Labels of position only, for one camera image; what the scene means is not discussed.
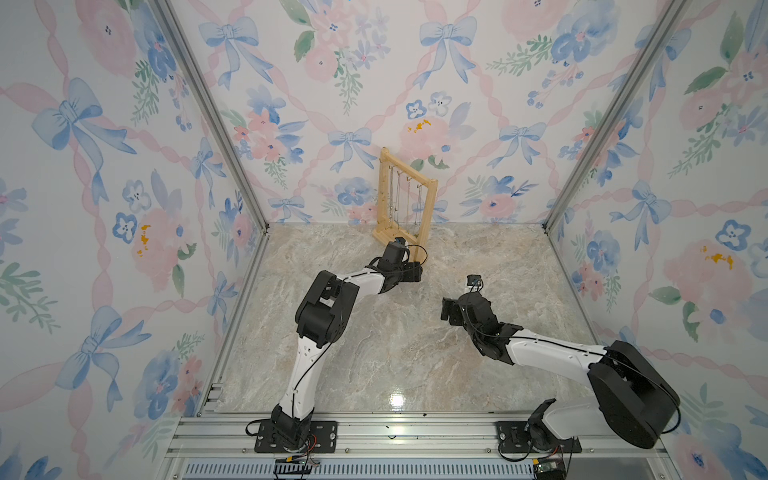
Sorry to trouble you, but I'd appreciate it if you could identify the wooden jewelry display stand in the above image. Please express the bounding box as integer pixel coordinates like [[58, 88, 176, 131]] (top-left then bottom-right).
[[373, 148, 438, 264]]

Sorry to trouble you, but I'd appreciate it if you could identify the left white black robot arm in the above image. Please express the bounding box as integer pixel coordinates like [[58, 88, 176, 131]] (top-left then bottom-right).
[[270, 261, 423, 451]]

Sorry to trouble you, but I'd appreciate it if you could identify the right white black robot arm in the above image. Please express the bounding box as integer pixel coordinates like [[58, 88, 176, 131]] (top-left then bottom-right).
[[440, 291, 681, 451]]

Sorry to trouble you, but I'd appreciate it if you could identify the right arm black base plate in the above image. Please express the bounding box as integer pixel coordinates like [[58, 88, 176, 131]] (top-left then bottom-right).
[[494, 421, 582, 454]]

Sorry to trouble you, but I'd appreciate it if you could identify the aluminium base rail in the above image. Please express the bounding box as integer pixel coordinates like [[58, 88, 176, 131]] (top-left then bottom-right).
[[152, 411, 679, 480]]

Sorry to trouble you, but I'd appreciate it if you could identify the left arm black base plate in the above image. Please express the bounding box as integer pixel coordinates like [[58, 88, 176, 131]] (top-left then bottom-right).
[[246, 420, 338, 454]]

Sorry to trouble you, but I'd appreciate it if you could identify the left aluminium corner post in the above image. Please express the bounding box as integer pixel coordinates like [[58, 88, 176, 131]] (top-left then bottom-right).
[[148, 0, 269, 235]]

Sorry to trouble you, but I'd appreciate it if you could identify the aluminium corner post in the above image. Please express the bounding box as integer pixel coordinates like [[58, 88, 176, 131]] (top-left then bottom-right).
[[148, 0, 269, 235], [543, 0, 690, 235]]

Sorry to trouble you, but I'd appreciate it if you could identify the right aluminium corner post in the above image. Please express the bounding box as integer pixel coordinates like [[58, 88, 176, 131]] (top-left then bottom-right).
[[543, 0, 690, 235]]

